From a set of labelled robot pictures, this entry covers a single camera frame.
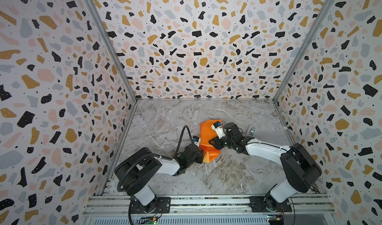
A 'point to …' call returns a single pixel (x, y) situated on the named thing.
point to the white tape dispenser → (252, 131)
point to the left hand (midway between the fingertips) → (205, 151)
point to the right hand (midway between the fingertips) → (210, 141)
